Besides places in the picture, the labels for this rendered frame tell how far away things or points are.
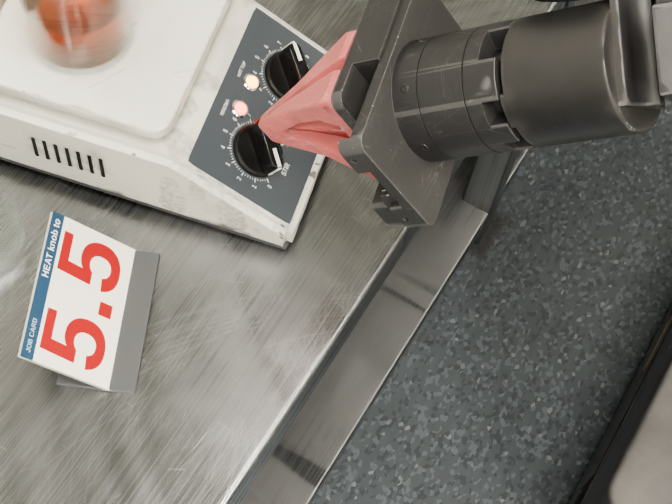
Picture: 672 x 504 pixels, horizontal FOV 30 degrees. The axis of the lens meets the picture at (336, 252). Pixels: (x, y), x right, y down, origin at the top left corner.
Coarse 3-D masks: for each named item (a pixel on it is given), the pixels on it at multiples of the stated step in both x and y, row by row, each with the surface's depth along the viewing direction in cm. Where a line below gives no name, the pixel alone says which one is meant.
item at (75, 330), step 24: (72, 240) 72; (96, 240) 73; (72, 264) 71; (96, 264) 73; (120, 264) 74; (72, 288) 71; (96, 288) 72; (48, 312) 69; (72, 312) 71; (96, 312) 72; (48, 336) 69; (72, 336) 70; (96, 336) 71; (48, 360) 69; (72, 360) 70; (96, 360) 71
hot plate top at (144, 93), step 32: (160, 0) 73; (192, 0) 73; (224, 0) 73; (0, 32) 71; (160, 32) 72; (192, 32) 72; (0, 64) 70; (32, 64) 70; (128, 64) 71; (160, 64) 71; (192, 64) 71; (32, 96) 70; (64, 96) 70; (96, 96) 70; (128, 96) 70; (160, 96) 70; (128, 128) 69; (160, 128) 69
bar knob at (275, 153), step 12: (240, 132) 73; (252, 132) 73; (240, 144) 73; (252, 144) 73; (264, 144) 72; (276, 144) 72; (240, 156) 72; (252, 156) 73; (264, 156) 72; (276, 156) 72; (252, 168) 73; (264, 168) 72; (276, 168) 72
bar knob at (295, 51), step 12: (288, 48) 75; (300, 48) 75; (276, 60) 76; (288, 60) 75; (300, 60) 75; (276, 72) 75; (288, 72) 75; (300, 72) 75; (276, 84) 75; (288, 84) 76
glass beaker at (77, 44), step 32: (32, 0) 65; (64, 0) 64; (96, 0) 65; (128, 0) 68; (32, 32) 68; (64, 32) 67; (96, 32) 67; (128, 32) 70; (64, 64) 69; (96, 64) 70
